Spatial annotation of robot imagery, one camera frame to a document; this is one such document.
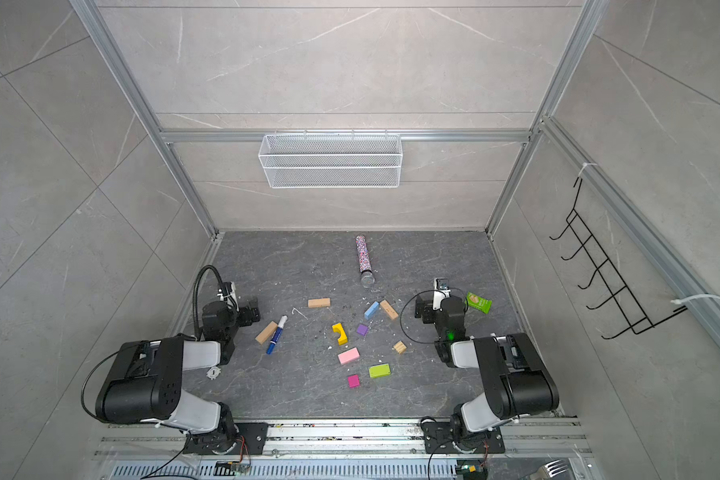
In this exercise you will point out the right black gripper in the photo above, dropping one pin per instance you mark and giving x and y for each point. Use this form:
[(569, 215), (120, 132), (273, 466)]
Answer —
[(426, 306)]

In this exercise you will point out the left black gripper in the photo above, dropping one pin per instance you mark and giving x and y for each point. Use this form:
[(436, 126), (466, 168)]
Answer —
[(247, 310)]

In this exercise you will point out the natural wood block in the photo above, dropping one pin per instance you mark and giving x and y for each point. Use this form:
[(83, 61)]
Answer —
[(267, 333), (391, 313), (319, 303)]

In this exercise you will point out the blue white marker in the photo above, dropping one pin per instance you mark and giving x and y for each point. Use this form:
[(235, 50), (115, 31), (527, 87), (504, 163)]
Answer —
[(277, 334)]

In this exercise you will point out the light blue block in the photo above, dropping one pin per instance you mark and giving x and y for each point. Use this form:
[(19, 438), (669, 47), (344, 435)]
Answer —
[(371, 310)]

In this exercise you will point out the pink block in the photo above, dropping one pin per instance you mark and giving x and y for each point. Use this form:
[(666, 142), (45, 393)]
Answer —
[(348, 356)]

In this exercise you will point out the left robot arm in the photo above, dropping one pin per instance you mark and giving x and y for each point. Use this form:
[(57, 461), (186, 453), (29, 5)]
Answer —
[(144, 383)]

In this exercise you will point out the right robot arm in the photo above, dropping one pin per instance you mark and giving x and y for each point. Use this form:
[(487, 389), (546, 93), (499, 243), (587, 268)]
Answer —
[(515, 380)]

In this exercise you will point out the lime green block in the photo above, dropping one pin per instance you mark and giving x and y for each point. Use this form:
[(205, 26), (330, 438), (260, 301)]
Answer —
[(379, 371)]

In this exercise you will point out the yellow arch block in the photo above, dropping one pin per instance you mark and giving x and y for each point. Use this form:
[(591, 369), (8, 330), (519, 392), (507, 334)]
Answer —
[(340, 331)]

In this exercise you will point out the magenta cube block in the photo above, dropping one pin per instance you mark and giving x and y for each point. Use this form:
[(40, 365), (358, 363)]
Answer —
[(353, 381)]

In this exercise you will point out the small natural wood cube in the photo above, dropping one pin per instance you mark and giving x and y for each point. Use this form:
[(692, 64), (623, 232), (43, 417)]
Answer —
[(400, 347)]

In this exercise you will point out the glitter sprinkle tube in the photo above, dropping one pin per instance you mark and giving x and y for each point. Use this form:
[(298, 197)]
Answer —
[(367, 278)]

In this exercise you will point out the small white gear piece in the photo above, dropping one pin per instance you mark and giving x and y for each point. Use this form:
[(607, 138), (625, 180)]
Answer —
[(213, 372)]

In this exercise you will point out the green circuit board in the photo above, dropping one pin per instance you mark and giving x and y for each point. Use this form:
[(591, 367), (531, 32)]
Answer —
[(468, 470)]

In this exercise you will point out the metal fork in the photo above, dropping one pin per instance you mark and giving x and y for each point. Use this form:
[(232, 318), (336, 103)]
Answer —
[(550, 470)]

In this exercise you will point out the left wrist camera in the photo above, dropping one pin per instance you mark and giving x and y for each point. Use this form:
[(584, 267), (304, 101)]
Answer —
[(226, 293)]

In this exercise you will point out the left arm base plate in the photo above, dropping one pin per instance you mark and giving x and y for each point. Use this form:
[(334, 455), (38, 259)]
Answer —
[(245, 437)]

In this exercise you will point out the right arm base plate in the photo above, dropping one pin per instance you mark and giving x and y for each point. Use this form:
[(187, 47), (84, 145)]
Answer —
[(441, 437)]

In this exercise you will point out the white wire mesh basket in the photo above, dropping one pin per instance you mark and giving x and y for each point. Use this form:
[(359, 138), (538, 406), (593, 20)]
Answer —
[(341, 160)]

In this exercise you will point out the black wire hook rack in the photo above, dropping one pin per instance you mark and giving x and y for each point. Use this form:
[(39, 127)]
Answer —
[(605, 271)]

